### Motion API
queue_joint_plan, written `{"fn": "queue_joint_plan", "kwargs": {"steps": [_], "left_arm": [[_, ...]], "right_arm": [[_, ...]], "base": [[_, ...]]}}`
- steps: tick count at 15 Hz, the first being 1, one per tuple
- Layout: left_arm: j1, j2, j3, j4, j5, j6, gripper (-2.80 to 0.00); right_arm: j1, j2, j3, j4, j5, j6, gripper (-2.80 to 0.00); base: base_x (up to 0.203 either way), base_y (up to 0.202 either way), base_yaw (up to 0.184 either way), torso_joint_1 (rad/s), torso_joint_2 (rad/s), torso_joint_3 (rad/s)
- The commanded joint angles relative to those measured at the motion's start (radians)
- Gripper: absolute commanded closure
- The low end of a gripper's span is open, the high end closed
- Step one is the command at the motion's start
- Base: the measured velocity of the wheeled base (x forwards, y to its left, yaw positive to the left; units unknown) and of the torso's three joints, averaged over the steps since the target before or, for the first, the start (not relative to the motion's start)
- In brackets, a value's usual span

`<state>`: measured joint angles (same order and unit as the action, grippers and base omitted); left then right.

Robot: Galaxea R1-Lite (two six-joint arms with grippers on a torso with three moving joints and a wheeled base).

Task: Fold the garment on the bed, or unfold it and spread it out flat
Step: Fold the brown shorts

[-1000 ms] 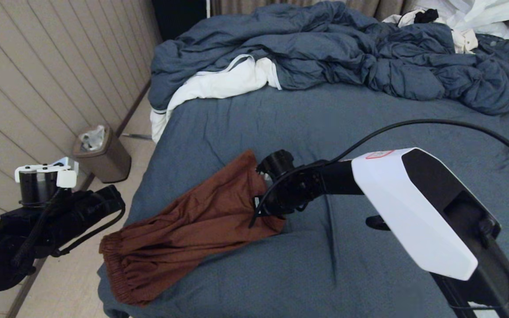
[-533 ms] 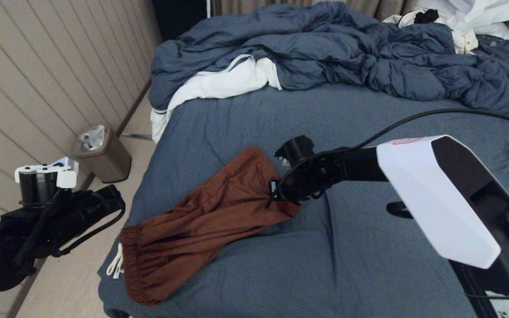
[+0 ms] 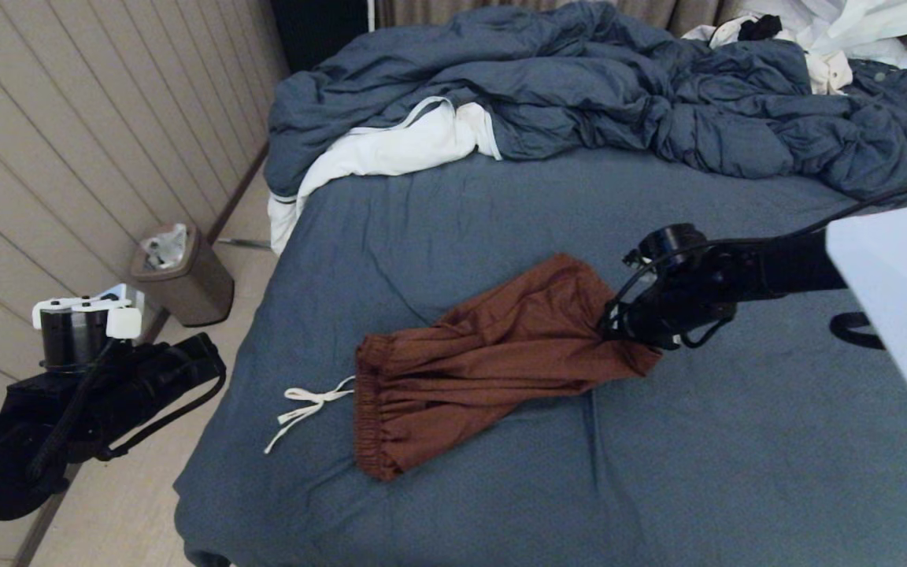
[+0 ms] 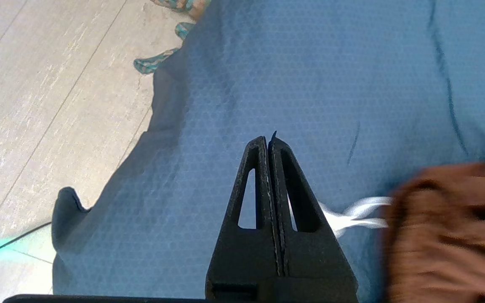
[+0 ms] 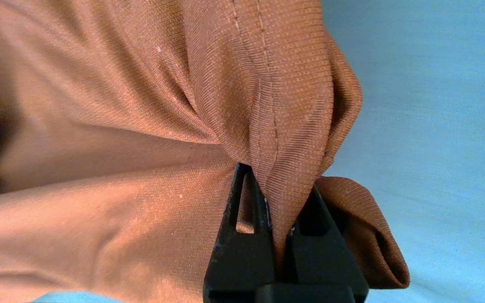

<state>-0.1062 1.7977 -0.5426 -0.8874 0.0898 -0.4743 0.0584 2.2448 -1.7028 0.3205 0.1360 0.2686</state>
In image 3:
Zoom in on white left camera bracket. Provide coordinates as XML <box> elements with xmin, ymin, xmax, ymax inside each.
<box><xmin>31</xmin><ymin>295</ymin><xmax>144</xmax><ymax>341</ymax></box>

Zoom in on rust brown drawstring shorts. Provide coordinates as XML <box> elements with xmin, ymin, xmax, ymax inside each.
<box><xmin>265</xmin><ymin>252</ymin><xmax>663</xmax><ymax>483</ymax></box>

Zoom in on beige curtain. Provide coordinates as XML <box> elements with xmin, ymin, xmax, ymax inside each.
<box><xmin>375</xmin><ymin>0</ymin><xmax>746</xmax><ymax>39</ymax></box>

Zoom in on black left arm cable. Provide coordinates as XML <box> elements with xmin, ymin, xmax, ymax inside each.
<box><xmin>28</xmin><ymin>339</ymin><xmax>228</xmax><ymax>483</ymax></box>

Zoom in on white pillow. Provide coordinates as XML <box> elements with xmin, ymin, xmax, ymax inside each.
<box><xmin>267</xmin><ymin>97</ymin><xmax>503</xmax><ymax>257</ymax></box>

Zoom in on white shirt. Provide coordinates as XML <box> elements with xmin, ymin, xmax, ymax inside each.
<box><xmin>737</xmin><ymin>0</ymin><xmax>907</xmax><ymax>72</ymax></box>

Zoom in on clear plastic bin liner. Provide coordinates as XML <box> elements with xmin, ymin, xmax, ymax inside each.
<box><xmin>141</xmin><ymin>224</ymin><xmax>188</xmax><ymax>271</ymax></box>

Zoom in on cream buttoned garment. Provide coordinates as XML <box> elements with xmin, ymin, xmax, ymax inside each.
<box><xmin>680</xmin><ymin>16</ymin><xmax>853</xmax><ymax>97</ymax></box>

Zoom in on rumpled blue duvet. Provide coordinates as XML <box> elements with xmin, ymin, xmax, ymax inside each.
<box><xmin>265</xmin><ymin>0</ymin><xmax>907</xmax><ymax>207</ymax></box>

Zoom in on dark cabinet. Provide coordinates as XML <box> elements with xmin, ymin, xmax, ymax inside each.
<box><xmin>270</xmin><ymin>0</ymin><xmax>369</xmax><ymax>76</ymax></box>

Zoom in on bed with blue sheet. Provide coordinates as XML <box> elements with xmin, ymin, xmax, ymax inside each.
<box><xmin>174</xmin><ymin>146</ymin><xmax>907</xmax><ymax>567</ymax></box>

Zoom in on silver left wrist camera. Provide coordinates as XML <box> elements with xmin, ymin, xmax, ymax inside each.
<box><xmin>98</xmin><ymin>283</ymin><xmax>147</xmax><ymax>317</ymax></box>

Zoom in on black cloth item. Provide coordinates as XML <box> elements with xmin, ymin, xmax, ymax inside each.
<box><xmin>737</xmin><ymin>14</ymin><xmax>783</xmax><ymax>43</ymax></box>

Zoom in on brown trash bin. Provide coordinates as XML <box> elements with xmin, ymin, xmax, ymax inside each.
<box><xmin>124</xmin><ymin>224</ymin><xmax>235</xmax><ymax>328</ymax></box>

